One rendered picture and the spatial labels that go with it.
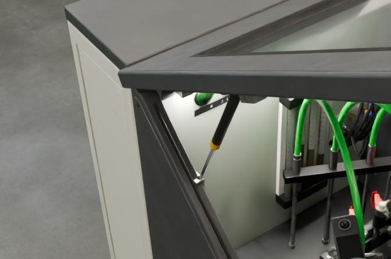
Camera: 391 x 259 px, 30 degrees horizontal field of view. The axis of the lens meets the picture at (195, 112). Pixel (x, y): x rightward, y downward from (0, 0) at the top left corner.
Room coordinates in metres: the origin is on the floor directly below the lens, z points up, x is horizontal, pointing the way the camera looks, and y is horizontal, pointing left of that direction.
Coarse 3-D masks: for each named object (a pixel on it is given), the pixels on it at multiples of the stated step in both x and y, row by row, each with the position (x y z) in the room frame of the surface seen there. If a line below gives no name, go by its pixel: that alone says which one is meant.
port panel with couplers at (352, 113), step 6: (336, 102) 1.41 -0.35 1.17; (342, 102) 1.42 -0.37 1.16; (336, 108) 1.41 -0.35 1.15; (342, 108) 1.42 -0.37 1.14; (354, 108) 1.44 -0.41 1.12; (366, 108) 1.45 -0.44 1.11; (336, 114) 1.41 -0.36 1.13; (348, 114) 1.43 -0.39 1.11; (354, 114) 1.45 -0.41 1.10; (348, 120) 1.44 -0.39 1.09; (360, 120) 1.46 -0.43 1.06; (330, 126) 1.40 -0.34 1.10; (342, 126) 1.39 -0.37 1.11; (348, 126) 1.44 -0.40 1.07; (330, 132) 1.40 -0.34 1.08; (342, 132) 1.43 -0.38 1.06; (330, 138) 1.40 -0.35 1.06
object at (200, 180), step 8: (232, 96) 0.89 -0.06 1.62; (232, 104) 0.89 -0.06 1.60; (224, 112) 0.91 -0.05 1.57; (232, 112) 0.90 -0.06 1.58; (224, 120) 0.91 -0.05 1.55; (216, 128) 0.94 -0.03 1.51; (224, 128) 0.92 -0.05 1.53; (216, 136) 0.94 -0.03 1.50; (224, 136) 0.94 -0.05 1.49; (216, 144) 0.95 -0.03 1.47; (208, 160) 0.98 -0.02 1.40; (200, 176) 1.02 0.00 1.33; (200, 184) 1.01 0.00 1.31
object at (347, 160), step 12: (324, 108) 1.09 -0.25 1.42; (300, 120) 1.23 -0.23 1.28; (336, 120) 1.05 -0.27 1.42; (300, 132) 1.23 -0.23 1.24; (336, 132) 1.03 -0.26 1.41; (300, 144) 1.24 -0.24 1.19; (300, 156) 1.24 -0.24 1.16; (348, 156) 0.98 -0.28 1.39; (348, 168) 0.96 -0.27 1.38; (360, 204) 0.91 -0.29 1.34; (360, 216) 0.90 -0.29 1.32; (360, 228) 0.88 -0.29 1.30
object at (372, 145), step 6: (378, 114) 1.25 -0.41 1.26; (384, 114) 1.24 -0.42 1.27; (378, 120) 1.25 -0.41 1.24; (378, 126) 1.25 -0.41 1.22; (372, 132) 1.26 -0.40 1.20; (372, 138) 1.25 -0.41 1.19; (372, 144) 1.25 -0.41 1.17; (372, 150) 1.25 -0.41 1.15; (372, 156) 1.25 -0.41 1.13; (366, 162) 1.26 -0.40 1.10; (372, 162) 1.25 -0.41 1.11
